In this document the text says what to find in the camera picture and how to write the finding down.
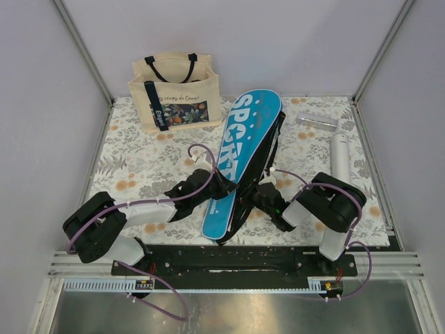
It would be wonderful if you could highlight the left aluminium frame post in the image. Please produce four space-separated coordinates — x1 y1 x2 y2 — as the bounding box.
51 0 115 105

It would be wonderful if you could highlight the right aluminium frame post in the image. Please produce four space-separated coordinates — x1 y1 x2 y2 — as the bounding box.
353 0 418 102

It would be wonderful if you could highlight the white slotted cable duct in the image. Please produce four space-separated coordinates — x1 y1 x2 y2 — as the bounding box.
63 278 155 293

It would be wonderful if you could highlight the white shuttlecock tube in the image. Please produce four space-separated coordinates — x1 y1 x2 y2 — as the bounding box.
330 134 351 184

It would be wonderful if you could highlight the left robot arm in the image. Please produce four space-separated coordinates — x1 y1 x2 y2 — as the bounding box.
63 168 238 275

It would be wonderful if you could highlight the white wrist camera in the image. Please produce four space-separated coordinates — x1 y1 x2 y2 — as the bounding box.
191 152 213 172
259 166 277 186

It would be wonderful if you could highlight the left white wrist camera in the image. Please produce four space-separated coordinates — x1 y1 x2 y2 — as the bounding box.
191 152 213 172

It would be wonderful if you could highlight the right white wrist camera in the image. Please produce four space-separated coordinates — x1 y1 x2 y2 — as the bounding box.
259 166 277 186

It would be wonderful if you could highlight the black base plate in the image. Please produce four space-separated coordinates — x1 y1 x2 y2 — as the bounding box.
111 243 359 292

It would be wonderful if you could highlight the blue sport racket cover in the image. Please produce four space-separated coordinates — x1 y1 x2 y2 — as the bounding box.
202 89 285 246

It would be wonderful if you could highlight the aluminium frame post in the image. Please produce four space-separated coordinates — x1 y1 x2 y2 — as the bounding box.
51 0 115 105
353 0 418 102

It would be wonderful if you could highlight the beige canvas tote bag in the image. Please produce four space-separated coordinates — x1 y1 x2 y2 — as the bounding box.
128 52 222 134

